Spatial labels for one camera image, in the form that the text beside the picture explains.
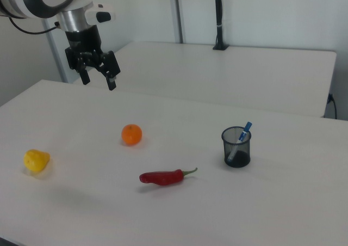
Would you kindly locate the yellow pear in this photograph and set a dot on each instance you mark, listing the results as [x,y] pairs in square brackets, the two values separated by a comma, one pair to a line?
[36,160]

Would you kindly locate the black mesh pen cup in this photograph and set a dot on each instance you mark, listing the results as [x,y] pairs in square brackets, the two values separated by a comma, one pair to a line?
[243,148]

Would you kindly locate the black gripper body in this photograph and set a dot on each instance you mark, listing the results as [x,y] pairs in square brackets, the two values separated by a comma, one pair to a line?
[83,40]

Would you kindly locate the grey partition frame post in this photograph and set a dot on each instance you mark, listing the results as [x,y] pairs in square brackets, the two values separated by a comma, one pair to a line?
[178,12]

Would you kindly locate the black pole mount with base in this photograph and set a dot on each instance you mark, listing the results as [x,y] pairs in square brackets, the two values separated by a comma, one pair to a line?
[219,17]

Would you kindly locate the blue and white marker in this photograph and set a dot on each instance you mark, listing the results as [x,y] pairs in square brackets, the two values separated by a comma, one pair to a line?
[246,129]

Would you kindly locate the red chili pepper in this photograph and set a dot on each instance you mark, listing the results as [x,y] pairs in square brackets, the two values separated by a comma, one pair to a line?
[163,177]

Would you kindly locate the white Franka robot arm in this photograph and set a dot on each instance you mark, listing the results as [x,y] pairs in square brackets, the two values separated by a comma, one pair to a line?
[76,1]

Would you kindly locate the white side table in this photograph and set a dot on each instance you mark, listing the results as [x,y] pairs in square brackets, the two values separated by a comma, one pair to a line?
[217,74]

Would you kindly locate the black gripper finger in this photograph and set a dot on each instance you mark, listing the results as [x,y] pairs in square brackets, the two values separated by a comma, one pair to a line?
[110,66]
[84,76]

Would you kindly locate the orange mandarin fruit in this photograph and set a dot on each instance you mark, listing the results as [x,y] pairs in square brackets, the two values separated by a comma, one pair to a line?
[131,135]

